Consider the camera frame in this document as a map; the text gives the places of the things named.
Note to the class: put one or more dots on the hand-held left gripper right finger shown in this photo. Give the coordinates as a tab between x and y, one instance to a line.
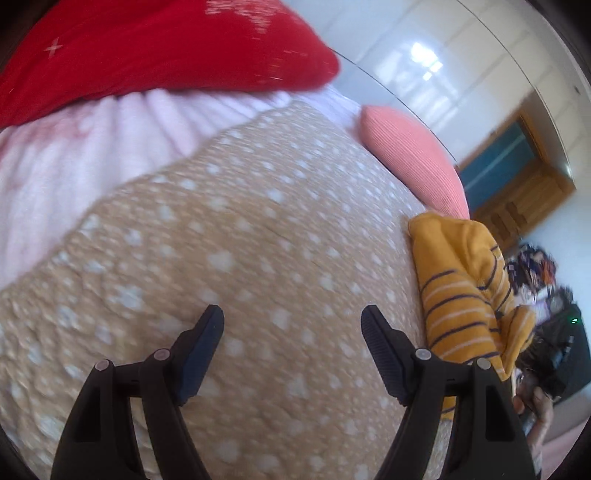
385	355

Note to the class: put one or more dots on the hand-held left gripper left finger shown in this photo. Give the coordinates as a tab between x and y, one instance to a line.
201	355

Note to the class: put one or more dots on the yellow striped knit sweater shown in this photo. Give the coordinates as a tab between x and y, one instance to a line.
461	295

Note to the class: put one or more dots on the person's right hand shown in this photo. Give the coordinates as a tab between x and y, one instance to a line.
538	415

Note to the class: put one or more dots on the beige dotted quilt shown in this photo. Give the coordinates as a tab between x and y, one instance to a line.
254	258

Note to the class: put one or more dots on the wooden door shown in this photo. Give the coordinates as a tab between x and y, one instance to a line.
512	194

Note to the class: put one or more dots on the pink ribbed pillow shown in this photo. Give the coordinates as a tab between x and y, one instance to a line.
415	157

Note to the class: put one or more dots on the pale pink bedsheet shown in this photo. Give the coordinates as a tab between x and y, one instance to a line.
78	157

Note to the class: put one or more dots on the red star-patterned pillow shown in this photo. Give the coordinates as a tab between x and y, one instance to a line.
152	50

